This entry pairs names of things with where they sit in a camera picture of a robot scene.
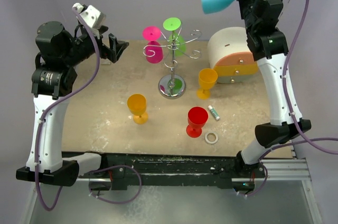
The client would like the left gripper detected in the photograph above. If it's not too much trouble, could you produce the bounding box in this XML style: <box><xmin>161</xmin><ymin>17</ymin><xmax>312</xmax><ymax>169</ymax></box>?
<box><xmin>62</xmin><ymin>24</ymin><xmax>128</xmax><ymax>67</ymax></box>

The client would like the pink plastic wine glass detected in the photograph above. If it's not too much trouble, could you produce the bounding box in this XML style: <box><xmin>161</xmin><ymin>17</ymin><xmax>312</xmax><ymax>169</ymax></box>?
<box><xmin>142</xmin><ymin>26</ymin><xmax>163</xmax><ymax>64</ymax></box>

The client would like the orange wine glass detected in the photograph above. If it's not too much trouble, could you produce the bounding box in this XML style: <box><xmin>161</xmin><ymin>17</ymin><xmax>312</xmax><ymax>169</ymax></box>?
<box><xmin>196</xmin><ymin>68</ymin><xmax>218</xmax><ymax>100</ymax></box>
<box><xmin>127</xmin><ymin>94</ymin><xmax>148</xmax><ymax>125</ymax></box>

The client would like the green plastic wine glass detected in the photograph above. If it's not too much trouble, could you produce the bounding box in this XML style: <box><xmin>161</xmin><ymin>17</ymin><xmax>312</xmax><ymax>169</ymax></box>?
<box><xmin>163</xmin><ymin>17</ymin><xmax>186</xmax><ymax>57</ymax></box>

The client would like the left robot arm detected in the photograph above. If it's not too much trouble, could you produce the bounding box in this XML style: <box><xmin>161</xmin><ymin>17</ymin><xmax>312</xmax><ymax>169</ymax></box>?
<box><xmin>16</xmin><ymin>21</ymin><xmax>129</xmax><ymax>186</ymax></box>

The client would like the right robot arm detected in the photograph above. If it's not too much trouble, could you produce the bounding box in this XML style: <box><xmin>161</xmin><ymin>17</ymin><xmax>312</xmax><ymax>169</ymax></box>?
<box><xmin>234</xmin><ymin>0</ymin><xmax>312</xmax><ymax>177</ymax></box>

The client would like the chrome wine glass rack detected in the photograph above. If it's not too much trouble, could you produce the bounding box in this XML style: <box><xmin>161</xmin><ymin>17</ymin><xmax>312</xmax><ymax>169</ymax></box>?
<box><xmin>143</xmin><ymin>30</ymin><xmax>201</xmax><ymax>99</ymax></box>

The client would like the red plastic wine glass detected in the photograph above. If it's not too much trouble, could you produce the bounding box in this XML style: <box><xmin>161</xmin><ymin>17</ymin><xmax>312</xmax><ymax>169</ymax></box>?
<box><xmin>186</xmin><ymin>106</ymin><xmax>208</xmax><ymax>138</ymax></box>

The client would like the white round drawer box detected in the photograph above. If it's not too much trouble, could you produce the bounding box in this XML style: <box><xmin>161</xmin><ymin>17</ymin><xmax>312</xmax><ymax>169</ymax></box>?
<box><xmin>207</xmin><ymin>27</ymin><xmax>258</xmax><ymax>84</ymax></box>

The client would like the white green glue stick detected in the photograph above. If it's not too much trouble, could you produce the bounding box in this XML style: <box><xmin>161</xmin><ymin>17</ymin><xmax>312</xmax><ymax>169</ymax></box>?
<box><xmin>208</xmin><ymin>105</ymin><xmax>220</xmax><ymax>121</ymax></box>

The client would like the white tape roll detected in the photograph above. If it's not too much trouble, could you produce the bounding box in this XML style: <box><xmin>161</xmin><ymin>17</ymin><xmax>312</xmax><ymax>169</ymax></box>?
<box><xmin>204</xmin><ymin>131</ymin><xmax>219</xmax><ymax>145</ymax></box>

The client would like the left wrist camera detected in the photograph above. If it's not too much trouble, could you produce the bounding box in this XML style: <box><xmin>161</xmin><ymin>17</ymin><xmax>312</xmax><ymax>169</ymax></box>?
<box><xmin>73</xmin><ymin>3</ymin><xmax>106</xmax><ymax>36</ymax></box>

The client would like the black base frame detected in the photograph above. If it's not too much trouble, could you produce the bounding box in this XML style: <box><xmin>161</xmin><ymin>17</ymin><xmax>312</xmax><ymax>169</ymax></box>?
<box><xmin>81</xmin><ymin>153</ymin><xmax>266</xmax><ymax>191</ymax></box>

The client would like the aluminium rail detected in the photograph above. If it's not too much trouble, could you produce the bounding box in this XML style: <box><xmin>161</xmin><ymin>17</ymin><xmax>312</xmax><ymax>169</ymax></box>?
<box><xmin>262</xmin><ymin>159</ymin><xmax>311</xmax><ymax>181</ymax></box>

